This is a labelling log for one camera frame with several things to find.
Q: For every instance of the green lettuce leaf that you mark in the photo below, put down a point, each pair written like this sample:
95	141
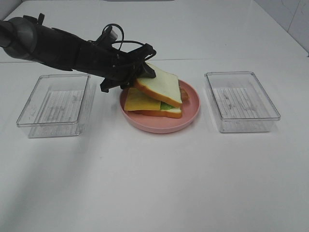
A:
165	107

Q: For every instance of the pink round plate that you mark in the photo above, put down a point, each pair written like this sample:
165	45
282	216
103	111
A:
160	124

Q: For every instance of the clear ingredients container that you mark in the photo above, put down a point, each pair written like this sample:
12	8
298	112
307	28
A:
239	102

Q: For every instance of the yellow cheese slice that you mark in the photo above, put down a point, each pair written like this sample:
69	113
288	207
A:
137	100

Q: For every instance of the bread slice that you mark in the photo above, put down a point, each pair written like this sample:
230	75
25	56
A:
164	87
171	113

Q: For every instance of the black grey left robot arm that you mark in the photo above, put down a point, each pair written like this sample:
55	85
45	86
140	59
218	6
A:
27	38

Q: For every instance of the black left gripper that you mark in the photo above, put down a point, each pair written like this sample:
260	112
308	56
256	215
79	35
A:
117	66

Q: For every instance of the clear bread container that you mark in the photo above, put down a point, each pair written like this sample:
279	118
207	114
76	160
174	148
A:
58	106

